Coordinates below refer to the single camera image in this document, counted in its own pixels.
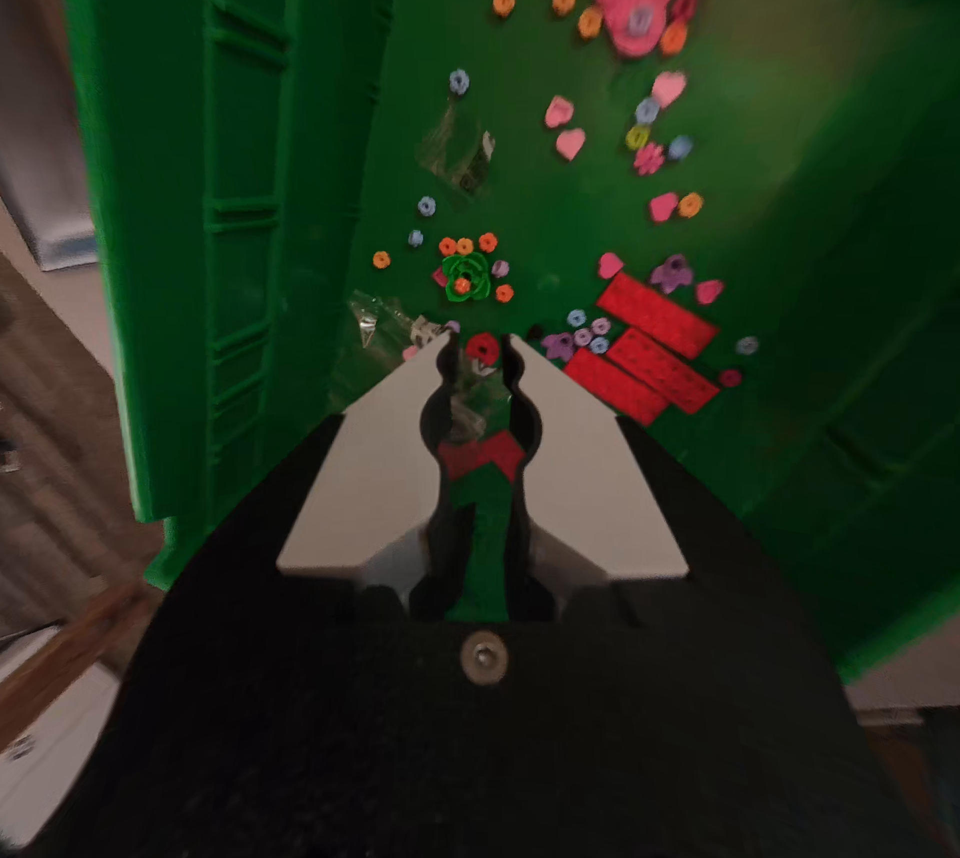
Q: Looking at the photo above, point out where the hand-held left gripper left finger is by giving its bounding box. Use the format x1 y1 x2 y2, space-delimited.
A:
276 332 462 623

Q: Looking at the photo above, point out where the green plastic bin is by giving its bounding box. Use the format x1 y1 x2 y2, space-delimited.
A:
48 0 960 683

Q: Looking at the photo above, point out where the green lego leaf flower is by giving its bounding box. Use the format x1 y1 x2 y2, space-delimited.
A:
441 252 494 304

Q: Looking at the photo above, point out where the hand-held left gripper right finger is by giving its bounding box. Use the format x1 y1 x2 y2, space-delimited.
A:
501 333 690 623

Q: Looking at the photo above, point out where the red notched lego plate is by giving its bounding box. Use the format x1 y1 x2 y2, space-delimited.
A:
437 431 526 483

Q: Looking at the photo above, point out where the red rectangular lego plate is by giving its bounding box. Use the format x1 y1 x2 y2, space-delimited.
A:
606 327 721 415
596 271 720 358
562 348 671 426

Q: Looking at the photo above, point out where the white drawer cabinet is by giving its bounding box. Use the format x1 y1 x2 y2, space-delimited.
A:
0 663 121 848

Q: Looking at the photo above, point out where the small clear plastic bag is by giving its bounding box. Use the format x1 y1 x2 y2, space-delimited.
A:
416 101 496 195
347 292 451 383

